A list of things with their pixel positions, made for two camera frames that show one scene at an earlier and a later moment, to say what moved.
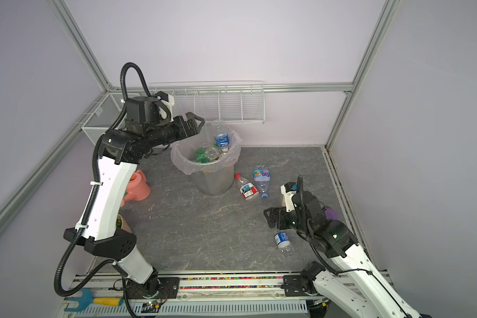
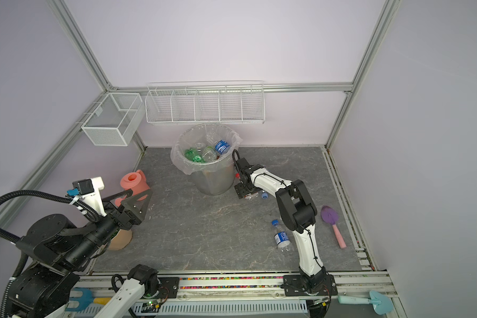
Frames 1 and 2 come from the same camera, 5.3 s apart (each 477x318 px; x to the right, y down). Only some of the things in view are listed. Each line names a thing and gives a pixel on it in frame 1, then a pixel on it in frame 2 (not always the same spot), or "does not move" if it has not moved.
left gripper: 192,123 -> 128,221
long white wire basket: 226,102 does not move
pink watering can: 138,188 does not move
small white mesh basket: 105,115 does not move
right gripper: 272,217 -> 240,191
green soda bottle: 201,156 -> 193,155
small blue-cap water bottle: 282,240 does not move
